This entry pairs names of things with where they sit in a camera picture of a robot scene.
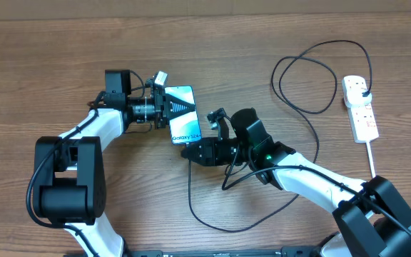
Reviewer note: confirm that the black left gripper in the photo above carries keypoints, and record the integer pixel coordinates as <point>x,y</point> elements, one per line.
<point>163,107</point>

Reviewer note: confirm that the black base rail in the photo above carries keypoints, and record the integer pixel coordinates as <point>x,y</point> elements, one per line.
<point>286,251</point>

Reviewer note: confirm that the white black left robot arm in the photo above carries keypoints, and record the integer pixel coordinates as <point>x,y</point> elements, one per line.
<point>68,187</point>

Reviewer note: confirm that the blue Galaxy smartphone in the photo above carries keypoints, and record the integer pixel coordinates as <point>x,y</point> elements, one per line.
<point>186,128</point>

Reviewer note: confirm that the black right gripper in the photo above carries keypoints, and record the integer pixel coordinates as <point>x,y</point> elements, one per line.
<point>212,148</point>

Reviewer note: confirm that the white power strip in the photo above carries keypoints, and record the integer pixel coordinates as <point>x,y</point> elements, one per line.
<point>362,118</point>

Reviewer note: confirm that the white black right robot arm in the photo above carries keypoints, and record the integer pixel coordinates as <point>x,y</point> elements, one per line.
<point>372,217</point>

